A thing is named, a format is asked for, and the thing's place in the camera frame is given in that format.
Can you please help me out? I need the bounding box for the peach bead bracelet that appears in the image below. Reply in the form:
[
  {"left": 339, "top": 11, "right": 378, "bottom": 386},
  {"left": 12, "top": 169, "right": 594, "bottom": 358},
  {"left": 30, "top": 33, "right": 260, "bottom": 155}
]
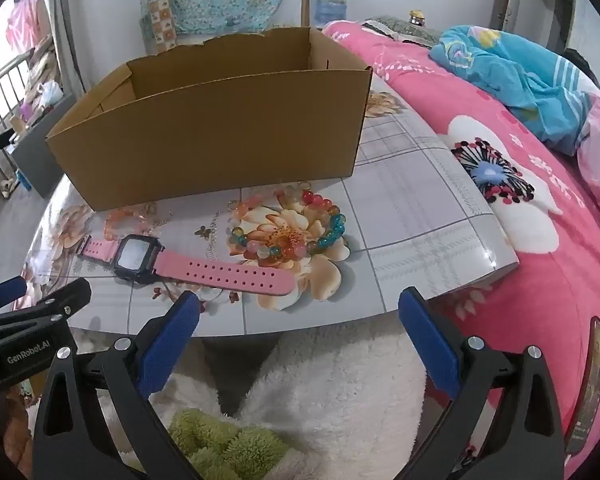
[{"left": 102, "top": 202, "right": 173, "bottom": 241}]

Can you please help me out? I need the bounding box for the white fluffy robe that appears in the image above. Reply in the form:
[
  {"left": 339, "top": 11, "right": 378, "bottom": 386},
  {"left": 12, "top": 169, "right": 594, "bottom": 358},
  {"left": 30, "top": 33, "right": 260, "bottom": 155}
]
[{"left": 75, "top": 320, "right": 431, "bottom": 480}]

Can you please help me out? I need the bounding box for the multicolour bead bracelet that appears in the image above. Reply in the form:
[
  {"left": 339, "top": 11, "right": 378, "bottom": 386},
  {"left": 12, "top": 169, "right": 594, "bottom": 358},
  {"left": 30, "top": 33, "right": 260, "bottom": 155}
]
[{"left": 226, "top": 186, "right": 351, "bottom": 263}]

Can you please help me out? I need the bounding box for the pink strap digital watch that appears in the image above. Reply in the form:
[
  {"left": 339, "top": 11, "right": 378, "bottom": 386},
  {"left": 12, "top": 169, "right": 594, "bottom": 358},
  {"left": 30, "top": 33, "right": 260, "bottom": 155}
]
[{"left": 75, "top": 234, "right": 301, "bottom": 297}]

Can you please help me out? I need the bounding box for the metal railing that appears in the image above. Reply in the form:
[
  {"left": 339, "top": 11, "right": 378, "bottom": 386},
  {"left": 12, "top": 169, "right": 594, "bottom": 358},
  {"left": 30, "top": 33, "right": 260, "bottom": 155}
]
[{"left": 0, "top": 52, "right": 36, "bottom": 211}]

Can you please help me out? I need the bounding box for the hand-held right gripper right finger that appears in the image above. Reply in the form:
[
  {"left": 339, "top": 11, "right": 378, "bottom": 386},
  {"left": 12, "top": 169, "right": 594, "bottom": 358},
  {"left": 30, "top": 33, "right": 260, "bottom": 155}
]
[{"left": 397, "top": 287, "right": 566, "bottom": 480}]

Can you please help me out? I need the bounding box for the pile of cardboard scraps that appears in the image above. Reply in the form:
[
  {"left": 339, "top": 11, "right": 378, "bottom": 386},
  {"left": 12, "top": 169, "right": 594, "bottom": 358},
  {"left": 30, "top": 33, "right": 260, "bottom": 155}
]
[{"left": 10, "top": 45, "right": 61, "bottom": 126}]

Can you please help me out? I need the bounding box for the grey patterned pillow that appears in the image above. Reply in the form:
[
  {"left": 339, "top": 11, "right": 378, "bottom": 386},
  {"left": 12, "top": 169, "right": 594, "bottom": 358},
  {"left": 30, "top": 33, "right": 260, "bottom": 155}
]
[{"left": 362, "top": 16, "right": 443, "bottom": 46}]

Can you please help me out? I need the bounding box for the brown cardboard box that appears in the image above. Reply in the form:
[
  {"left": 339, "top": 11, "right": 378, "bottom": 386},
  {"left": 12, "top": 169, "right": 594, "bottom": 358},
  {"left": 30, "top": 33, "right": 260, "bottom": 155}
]
[{"left": 45, "top": 26, "right": 374, "bottom": 212}]

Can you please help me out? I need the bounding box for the pink hanging clothing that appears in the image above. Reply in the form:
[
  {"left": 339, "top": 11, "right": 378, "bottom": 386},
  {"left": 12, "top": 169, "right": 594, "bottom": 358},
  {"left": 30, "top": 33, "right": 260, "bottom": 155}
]
[{"left": 6, "top": 0, "right": 48, "bottom": 43}]

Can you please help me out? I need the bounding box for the grey curtain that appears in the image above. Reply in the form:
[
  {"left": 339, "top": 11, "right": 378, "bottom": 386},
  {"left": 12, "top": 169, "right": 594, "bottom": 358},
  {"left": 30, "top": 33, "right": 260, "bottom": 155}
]
[{"left": 45, "top": 0, "right": 88, "bottom": 96}]

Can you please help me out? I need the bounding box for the grey cabinet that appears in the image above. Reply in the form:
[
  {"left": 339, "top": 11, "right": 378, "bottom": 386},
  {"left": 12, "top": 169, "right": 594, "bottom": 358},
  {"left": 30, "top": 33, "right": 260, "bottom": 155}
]
[{"left": 5, "top": 92, "right": 88, "bottom": 198}]

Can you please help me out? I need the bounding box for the blue printed blanket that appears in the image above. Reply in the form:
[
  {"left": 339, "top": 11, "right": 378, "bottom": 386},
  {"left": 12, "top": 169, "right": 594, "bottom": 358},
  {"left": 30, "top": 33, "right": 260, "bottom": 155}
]
[{"left": 427, "top": 25, "right": 593, "bottom": 156}]

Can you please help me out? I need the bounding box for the wooden chair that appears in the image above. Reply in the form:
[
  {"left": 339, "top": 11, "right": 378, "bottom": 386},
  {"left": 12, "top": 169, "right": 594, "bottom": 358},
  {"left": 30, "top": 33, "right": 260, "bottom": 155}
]
[{"left": 286, "top": 0, "right": 321, "bottom": 28}]

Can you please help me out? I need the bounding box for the white door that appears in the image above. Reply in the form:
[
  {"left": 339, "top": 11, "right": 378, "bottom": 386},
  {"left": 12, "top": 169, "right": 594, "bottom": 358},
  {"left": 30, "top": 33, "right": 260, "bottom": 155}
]
[{"left": 522, "top": 0, "right": 586, "bottom": 56}]

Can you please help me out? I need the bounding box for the dark cloth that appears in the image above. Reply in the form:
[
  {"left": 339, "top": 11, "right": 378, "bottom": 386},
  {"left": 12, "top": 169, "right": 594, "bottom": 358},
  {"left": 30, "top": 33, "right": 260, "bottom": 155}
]
[{"left": 562, "top": 49, "right": 600, "bottom": 91}]

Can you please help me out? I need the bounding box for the green fluffy cloth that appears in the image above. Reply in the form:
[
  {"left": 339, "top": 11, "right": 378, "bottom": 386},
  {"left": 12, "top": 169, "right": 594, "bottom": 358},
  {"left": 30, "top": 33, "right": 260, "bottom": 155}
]
[{"left": 169, "top": 407, "right": 291, "bottom": 480}]

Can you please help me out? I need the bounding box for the smartphone with red case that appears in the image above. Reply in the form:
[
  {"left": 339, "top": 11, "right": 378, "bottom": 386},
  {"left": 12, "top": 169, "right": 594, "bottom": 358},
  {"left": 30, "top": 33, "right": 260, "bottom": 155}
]
[{"left": 564, "top": 316, "right": 600, "bottom": 457}]

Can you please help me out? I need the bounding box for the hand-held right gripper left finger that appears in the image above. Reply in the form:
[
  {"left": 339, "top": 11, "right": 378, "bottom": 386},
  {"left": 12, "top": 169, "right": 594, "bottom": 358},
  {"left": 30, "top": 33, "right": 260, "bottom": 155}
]
[{"left": 32, "top": 290, "right": 221, "bottom": 480}]

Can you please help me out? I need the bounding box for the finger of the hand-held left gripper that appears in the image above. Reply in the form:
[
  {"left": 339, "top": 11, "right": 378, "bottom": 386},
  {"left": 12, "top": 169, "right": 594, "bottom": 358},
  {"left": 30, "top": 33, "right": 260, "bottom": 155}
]
[
  {"left": 0, "top": 278, "right": 92, "bottom": 342},
  {"left": 0, "top": 276, "right": 29, "bottom": 314}
]

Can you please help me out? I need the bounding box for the blue water jug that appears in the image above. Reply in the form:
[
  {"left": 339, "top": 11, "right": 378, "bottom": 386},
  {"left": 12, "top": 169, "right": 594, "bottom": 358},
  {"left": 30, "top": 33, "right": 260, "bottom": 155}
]
[{"left": 314, "top": 0, "right": 350, "bottom": 26}]

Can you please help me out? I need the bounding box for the pink floral bedspread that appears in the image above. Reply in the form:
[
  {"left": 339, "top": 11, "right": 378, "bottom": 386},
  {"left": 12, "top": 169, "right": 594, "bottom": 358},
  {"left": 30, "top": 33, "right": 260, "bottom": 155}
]
[{"left": 322, "top": 20, "right": 600, "bottom": 480}]

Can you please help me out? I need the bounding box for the white plastic bag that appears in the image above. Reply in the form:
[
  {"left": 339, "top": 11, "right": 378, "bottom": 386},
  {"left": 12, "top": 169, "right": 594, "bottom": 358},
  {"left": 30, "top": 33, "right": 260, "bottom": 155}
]
[{"left": 40, "top": 80, "right": 65, "bottom": 108}]

